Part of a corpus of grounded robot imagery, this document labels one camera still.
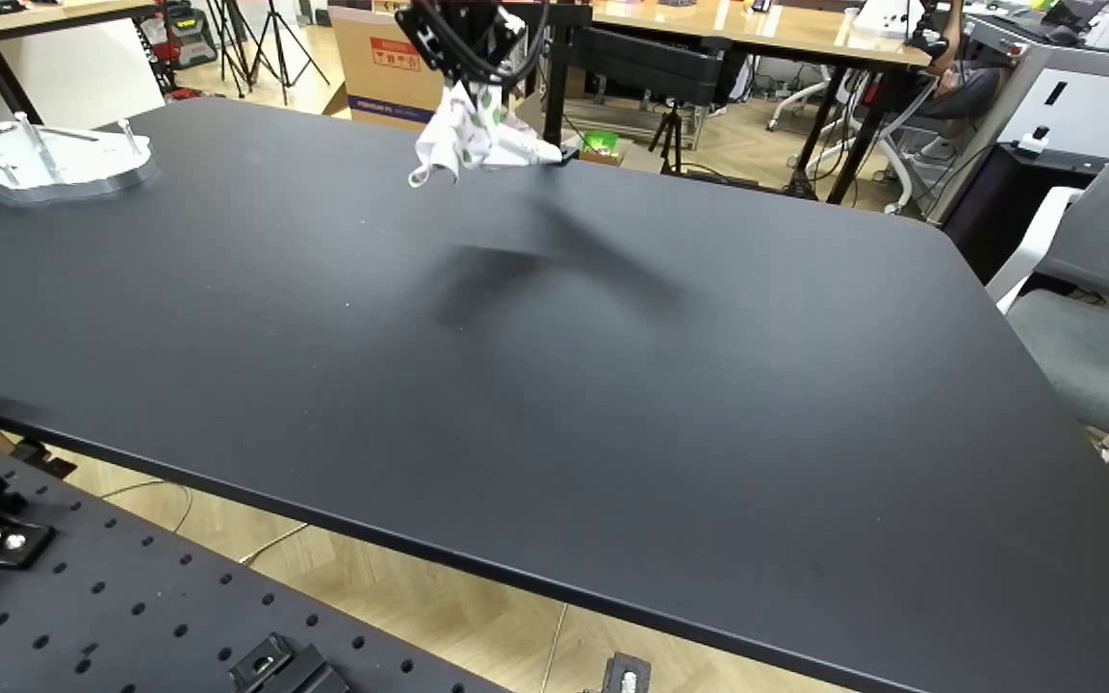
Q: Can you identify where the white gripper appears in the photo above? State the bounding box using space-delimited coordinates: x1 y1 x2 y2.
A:
398 0 535 86

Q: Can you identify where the white cloth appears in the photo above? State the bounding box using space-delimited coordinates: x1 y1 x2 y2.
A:
409 83 566 190

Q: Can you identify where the cardboard box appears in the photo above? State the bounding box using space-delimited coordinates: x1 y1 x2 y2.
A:
325 0 444 133

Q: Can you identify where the black hanging stand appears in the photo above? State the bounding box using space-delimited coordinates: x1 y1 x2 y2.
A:
542 0 737 172

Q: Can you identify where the clear acrylic dish rack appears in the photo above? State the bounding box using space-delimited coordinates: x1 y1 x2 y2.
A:
0 115 154 198

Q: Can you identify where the black perforated mounting board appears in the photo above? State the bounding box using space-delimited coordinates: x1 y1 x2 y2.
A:
0 441 495 693

